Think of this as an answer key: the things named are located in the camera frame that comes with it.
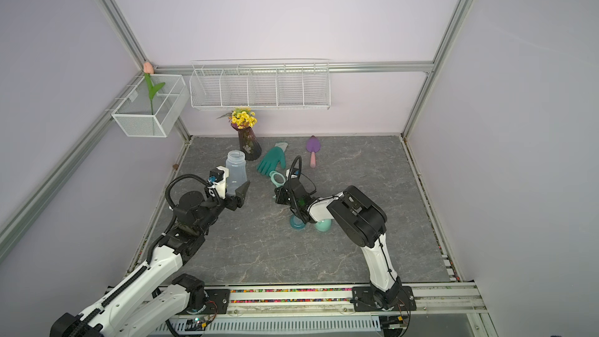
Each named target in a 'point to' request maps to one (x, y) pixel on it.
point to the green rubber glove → (274, 155)
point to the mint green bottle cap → (324, 225)
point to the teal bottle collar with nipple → (296, 223)
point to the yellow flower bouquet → (242, 116)
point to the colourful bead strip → (289, 301)
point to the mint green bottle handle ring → (272, 174)
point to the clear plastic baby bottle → (236, 164)
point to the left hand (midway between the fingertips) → (238, 178)
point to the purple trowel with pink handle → (313, 145)
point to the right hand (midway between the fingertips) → (274, 189)
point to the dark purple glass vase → (249, 143)
